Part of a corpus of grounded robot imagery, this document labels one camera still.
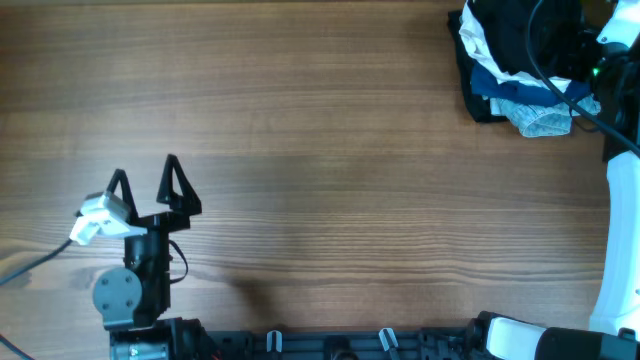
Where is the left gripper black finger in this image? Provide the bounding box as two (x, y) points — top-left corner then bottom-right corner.
(104, 168), (141, 224)
(156, 154), (202, 216)

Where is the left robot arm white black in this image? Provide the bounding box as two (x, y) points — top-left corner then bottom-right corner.
(93, 154), (220, 359)

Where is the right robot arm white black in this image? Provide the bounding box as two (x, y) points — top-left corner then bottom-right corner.
(467, 1), (639, 360)

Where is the black folded garment in pile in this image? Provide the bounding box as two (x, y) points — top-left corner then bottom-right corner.
(447, 10), (507, 124)

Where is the navy blue folded garment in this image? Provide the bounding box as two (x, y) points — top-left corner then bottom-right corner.
(470, 62), (562, 107)

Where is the white t-shirt black lettering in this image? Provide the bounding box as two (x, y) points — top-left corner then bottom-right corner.
(458, 0), (582, 90)

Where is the grey denim folded garment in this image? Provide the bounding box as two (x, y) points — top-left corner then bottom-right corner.
(489, 98), (579, 138)

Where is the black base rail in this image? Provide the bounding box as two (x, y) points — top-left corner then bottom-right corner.
(109, 319), (501, 360)

